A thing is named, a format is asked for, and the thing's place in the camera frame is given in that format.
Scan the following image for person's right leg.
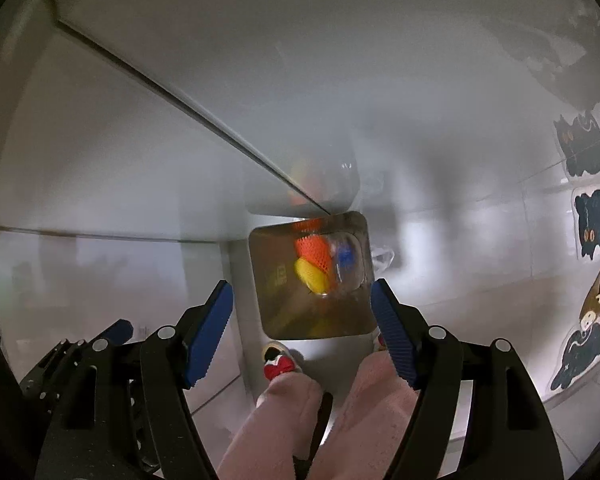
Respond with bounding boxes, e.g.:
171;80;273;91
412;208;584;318
310;350;422;480

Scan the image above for person's left leg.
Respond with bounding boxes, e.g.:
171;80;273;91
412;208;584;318
217;372;324;480

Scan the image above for clear plastic wrapper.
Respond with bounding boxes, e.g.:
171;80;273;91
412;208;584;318
373;248;397;277

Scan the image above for square stainless steel trash bin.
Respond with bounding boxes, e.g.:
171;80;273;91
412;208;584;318
225;211;381;361

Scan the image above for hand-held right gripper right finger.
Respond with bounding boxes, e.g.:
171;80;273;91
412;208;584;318
370;277;563;480

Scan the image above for long black cat floor mat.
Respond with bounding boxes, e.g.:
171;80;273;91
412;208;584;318
550;310;600;394

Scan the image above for black cat floor mat white-edged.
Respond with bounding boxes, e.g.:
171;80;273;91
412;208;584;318
572;185;600;262

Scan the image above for person's left red white shoe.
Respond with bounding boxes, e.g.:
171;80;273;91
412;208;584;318
261;341;304;381

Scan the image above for small black cat floor mat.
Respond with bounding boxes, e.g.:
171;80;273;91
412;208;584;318
552;110;600;179

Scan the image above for person's leg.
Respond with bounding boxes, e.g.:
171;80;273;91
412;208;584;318
310;350;422;480
217;372;324;480

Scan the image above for clear plastic food container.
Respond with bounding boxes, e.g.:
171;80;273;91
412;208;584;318
329;231;369;297

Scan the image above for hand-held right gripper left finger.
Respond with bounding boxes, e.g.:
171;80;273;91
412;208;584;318
35;280;234;480

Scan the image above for yellow plastic wrapper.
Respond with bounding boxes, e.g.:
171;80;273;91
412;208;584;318
293;258;332;296

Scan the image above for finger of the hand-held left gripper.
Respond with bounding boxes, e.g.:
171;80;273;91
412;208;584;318
94;319;134;348

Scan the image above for orange foam fruit net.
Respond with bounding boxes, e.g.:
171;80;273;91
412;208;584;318
294;232;339;275

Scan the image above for grey patterned floor mat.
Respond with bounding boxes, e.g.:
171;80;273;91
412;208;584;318
480;0;600;107

